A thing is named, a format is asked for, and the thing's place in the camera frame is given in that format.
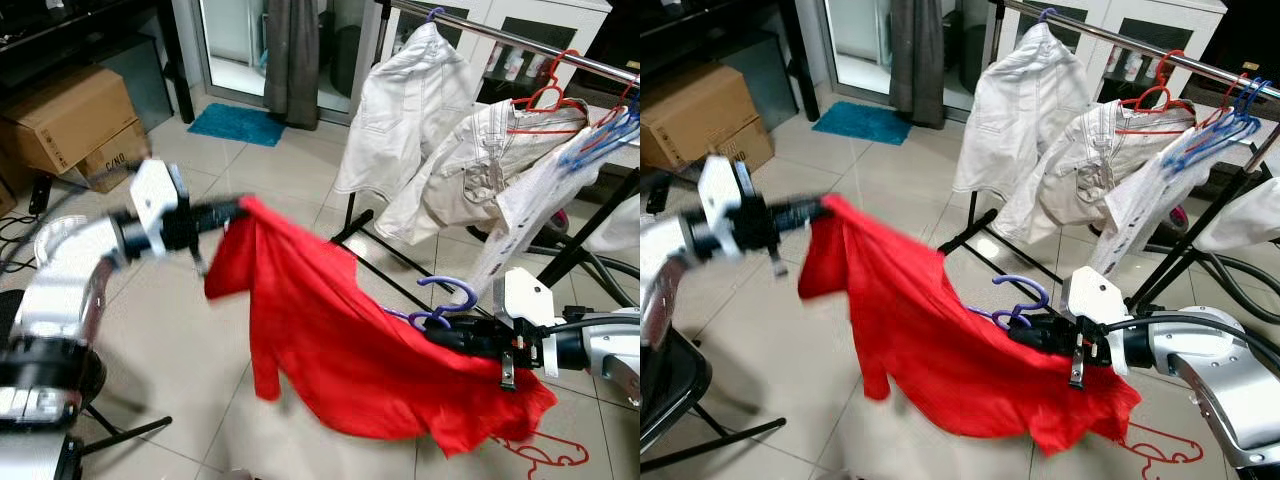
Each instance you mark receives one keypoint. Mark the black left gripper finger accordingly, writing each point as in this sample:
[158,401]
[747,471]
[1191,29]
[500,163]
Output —
[805,219]
[220,205]
[807,203]
[218,219]

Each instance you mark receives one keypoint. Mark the black tv stand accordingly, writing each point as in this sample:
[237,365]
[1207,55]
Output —
[740,30]
[100,30]

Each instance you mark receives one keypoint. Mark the red plastic hanger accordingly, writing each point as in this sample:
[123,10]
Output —
[520,447]
[545,100]
[1150,440]
[1155,98]

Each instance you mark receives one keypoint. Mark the large cardboard box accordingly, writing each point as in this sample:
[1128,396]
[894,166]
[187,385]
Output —
[60,120]
[700,110]

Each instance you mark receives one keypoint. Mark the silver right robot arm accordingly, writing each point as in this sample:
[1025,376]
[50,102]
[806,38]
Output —
[1220,370]
[610,345]

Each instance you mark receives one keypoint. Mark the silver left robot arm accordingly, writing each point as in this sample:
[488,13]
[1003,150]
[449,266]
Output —
[665,270]
[60,280]

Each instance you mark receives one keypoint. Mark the teal bath mat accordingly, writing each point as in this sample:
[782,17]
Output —
[860,123]
[235,125]

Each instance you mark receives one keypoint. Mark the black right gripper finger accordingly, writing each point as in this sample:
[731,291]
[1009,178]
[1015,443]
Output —
[1020,323]
[452,348]
[1020,341]
[450,330]

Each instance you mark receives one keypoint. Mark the cardboard box with black print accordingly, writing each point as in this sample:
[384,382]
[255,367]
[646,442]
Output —
[120,160]
[750,150]

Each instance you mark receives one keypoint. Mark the glass sliding door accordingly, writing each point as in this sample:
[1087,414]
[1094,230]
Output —
[235,40]
[860,35]

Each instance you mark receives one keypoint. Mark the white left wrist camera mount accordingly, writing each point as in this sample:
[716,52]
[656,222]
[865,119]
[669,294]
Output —
[720,190]
[155,195]

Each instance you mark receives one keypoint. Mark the white glass door cabinet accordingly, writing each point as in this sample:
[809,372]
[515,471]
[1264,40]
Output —
[595,25]
[1205,25]

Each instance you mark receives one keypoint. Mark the white printed garment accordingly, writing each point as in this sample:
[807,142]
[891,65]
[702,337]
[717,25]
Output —
[1135,210]
[520,220]

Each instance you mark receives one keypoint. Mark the red polo shirt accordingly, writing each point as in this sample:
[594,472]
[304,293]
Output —
[330,350]
[930,350]

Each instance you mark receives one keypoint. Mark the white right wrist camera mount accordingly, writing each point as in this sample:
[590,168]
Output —
[528,300]
[1095,295]

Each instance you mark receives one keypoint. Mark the white striped garment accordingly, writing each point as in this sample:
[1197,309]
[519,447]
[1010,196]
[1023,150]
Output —
[1070,180]
[450,180]

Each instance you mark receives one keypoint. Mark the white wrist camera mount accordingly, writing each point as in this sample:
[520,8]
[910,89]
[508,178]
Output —
[155,195]
[528,300]
[720,190]
[1095,295]

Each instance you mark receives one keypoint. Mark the blue plastic hanger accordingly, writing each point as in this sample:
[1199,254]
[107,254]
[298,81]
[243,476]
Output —
[600,142]
[1210,146]
[1245,100]
[625,112]

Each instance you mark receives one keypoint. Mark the black rack with silver rail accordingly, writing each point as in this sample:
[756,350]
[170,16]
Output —
[1120,42]
[520,44]

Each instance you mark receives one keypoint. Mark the grey curtain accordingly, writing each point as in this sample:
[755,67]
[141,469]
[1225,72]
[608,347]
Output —
[915,60]
[292,60]

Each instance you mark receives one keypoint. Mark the purple plastic hanger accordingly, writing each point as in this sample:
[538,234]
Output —
[1015,318]
[1042,12]
[432,12]
[437,320]

